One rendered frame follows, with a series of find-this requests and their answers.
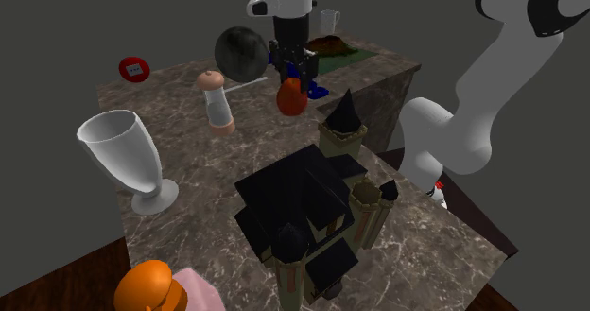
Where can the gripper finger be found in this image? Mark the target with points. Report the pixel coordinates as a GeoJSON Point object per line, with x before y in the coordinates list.
{"type": "Point", "coordinates": [278, 61]}
{"type": "Point", "coordinates": [308, 72]}

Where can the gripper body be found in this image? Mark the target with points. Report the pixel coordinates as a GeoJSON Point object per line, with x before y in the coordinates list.
{"type": "Point", "coordinates": [291, 31]}

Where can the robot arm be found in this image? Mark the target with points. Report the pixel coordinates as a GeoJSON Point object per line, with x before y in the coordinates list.
{"type": "Point", "coordinates": [475, 116]}

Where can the blue object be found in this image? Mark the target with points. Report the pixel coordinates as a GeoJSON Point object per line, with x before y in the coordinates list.
{"type": "Point", "coordinates": [321, 91]}

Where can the red orange fruit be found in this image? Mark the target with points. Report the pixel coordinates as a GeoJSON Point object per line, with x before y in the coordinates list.
{"type": "Point", "coordinates": [291, 99]}

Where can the brown lumpy object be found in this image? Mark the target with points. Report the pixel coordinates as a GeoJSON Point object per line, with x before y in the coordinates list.
{"type": "Point", "coordinates": [329, 45]}

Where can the dark grey sphere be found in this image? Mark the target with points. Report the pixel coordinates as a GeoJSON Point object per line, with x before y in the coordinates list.
{"type": "Point", "coordinates": [240, 54]}

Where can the white mug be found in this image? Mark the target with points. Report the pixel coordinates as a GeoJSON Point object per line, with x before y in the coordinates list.
{"type": "Point", "coordinates": [328, 22]}

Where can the white thin stick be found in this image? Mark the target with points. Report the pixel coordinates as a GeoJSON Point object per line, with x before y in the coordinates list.
{"type": "Point", "coordinates": [246, 84]}

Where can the green mat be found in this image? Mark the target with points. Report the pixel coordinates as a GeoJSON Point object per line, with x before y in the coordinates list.
{"type": "Point", "coordinates": [350, 57]}

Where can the pink pepper mill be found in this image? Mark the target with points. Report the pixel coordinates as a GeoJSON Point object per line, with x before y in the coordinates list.
{"type": "Point", "coordinates": [216, 105]}

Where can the toy castle with black roofs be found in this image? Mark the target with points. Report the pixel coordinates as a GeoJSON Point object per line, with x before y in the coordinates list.
{"type": "Point", "coordinates": [299, 199]}

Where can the red round disc white label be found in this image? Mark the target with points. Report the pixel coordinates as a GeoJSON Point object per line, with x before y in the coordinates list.
{"type": "Point", "coordinates": [133, 69]}

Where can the white goblet glass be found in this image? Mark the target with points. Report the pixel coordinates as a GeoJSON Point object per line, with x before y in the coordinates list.
{"type": "Point", "coordinates": [126, 155]}

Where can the pink box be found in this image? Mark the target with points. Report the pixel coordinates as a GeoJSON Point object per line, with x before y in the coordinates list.
{"type": "Point", "coordinates": [200, 291]}

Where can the orange rounded object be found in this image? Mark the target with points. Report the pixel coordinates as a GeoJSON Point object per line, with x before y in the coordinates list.
{"type": "Point", "coordinates": [147, 287]}

